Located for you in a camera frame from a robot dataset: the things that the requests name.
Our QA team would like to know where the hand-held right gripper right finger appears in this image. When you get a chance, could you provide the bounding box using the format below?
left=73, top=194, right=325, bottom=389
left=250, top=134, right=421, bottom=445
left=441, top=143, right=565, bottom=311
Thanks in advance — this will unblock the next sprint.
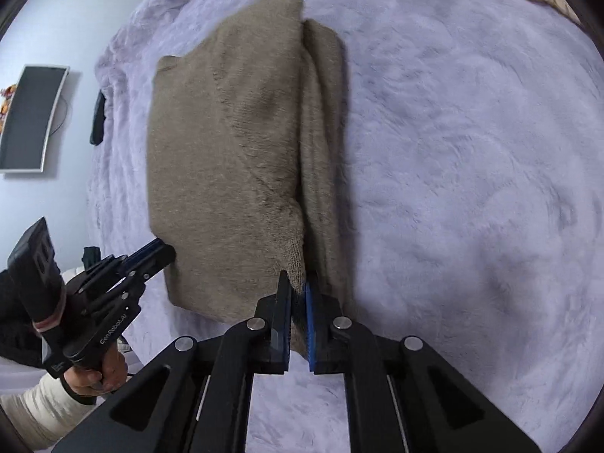
left=306, top=283, right=541, bottom=453

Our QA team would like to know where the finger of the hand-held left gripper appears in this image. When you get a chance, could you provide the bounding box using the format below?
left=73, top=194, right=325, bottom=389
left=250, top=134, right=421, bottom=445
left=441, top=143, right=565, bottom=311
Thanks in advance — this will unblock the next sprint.
left=85, top=239, right=176, bottom=290
left=100, top=252, right=177, bottom=308

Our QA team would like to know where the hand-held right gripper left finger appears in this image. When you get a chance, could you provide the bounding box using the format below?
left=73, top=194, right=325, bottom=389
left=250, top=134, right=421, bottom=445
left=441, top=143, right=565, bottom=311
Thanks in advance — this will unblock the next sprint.
left=52, top=271, right=292, bottom=453

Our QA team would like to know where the brown knit sweater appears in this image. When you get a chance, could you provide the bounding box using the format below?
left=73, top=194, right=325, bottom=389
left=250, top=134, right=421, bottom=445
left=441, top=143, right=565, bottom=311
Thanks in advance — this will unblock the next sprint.
left=147, top=0, right=352, bottom=357

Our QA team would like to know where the person's left forearm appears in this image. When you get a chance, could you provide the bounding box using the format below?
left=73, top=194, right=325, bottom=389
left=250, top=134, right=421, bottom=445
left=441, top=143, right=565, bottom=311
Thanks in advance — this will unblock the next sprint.
left=0, top=373, right=97, bottom=449

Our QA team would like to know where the person's left hand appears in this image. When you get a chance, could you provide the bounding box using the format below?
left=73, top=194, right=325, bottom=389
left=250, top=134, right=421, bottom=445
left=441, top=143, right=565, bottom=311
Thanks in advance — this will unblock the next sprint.
left=63, top=347, right=128, bottom=397

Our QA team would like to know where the black cloth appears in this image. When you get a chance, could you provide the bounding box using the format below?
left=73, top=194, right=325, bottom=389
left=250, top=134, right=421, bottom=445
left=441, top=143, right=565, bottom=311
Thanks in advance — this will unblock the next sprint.
left=89, top=89, right=107, bottom=146

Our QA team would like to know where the curved monitor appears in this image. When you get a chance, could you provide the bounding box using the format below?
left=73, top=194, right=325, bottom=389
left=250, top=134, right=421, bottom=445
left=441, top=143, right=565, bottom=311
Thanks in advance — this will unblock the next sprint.
left=0, top=65, right=71, bottom=173

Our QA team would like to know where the purple fluffy blanket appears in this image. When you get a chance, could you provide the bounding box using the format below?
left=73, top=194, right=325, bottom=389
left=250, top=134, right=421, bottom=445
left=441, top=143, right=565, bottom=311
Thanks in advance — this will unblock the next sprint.
left=85, top=0, right=604, bottom=453

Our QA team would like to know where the monitor cable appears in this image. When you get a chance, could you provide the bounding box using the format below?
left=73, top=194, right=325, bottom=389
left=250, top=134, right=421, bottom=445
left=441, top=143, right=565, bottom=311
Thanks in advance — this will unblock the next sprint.
left=51, top=98, right=69, bottom=136

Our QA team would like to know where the colourful wall decoration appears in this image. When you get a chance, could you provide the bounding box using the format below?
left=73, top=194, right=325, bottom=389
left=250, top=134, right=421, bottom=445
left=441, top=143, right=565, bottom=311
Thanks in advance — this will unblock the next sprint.
left=0, top=84, right=18, bottom=128

